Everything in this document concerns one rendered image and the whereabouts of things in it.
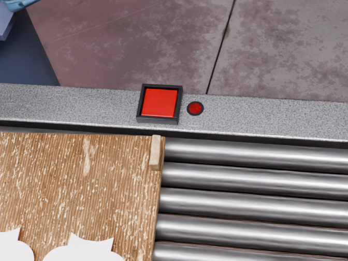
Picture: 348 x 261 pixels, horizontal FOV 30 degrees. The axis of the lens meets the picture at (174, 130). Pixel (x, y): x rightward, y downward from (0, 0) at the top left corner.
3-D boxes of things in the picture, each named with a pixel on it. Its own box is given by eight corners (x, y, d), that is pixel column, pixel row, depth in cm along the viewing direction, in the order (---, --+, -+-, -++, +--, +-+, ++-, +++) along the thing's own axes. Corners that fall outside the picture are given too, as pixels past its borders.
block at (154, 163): (154, 141, 114) (151, 133, 111) (163, 142, 114) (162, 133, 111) (150, 171, 111) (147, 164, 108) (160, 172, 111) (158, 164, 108)
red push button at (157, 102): (146, 91, 122) (145, 87, 121) (178, 93, 121) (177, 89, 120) (141, 119, 119) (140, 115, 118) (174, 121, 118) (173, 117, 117)
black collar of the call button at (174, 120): (143, 88, 122) (142, 83, 121) (183, 90, 121) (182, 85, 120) (136, 122, 119) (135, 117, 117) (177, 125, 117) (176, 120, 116)
